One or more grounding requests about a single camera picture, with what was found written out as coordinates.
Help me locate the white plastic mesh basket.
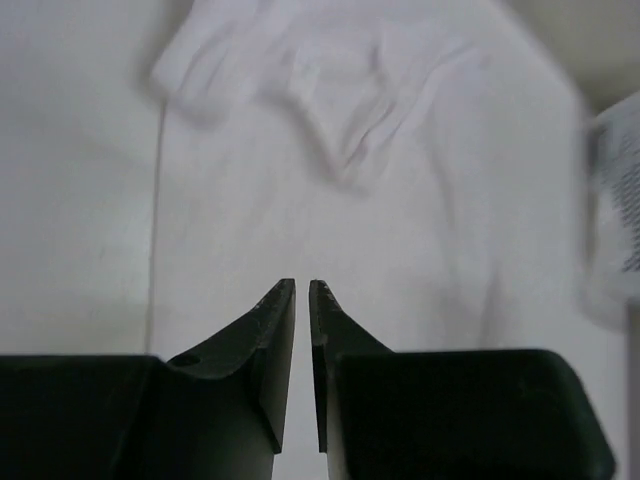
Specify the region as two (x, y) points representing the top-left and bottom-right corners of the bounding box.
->
(584, 93), (639, 331)

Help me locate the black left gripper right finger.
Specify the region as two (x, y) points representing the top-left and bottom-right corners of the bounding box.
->
(308, 280), (392, 479)

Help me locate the white tank top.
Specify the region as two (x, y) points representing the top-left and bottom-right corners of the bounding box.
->
(150, 1), (588, 355)

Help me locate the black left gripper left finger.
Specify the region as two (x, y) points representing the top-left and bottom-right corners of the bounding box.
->
(164, 279), (296, 479)

